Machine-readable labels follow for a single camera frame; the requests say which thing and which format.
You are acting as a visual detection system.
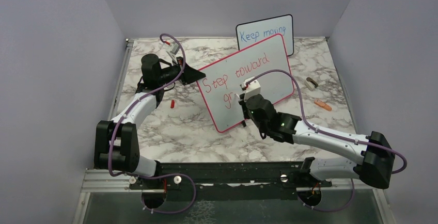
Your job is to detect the small whiteboard eraser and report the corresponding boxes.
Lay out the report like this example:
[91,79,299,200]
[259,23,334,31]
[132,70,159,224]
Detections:
[305,77,319,91]

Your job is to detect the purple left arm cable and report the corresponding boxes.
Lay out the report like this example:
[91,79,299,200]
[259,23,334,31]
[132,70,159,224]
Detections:
[107,34,197,215]

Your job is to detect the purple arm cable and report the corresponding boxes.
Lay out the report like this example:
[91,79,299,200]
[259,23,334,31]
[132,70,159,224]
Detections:
[244,69,408,213]
[107,34,197,215]

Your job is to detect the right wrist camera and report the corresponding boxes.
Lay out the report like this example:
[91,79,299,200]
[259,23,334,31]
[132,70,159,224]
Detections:
[239,76,261,102]

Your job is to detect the black framed written whiteboard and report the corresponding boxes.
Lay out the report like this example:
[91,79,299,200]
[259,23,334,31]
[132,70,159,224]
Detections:
[235,14,295,56]

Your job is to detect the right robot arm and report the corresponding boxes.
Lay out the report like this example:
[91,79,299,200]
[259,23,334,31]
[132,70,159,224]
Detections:
[239,94,395,189]

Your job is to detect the black aluminium base frame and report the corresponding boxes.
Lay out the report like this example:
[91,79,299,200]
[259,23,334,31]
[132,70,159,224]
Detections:
[72,161,398,224]

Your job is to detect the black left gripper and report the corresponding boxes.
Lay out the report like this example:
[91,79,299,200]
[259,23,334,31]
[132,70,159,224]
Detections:
[157,56,206,86]

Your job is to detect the red framed whiteboard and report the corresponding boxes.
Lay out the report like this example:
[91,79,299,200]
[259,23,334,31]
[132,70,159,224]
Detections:
[197,34,294,133]

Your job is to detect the orange rubber piece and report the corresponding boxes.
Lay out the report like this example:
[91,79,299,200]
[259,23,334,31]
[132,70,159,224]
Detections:
[314,99,332,111]

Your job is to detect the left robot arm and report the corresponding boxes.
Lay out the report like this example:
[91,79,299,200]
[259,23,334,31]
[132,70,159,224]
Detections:
[94,54,206,188]

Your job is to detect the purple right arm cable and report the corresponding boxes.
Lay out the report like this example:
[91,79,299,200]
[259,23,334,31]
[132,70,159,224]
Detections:
[244,69,408,213]

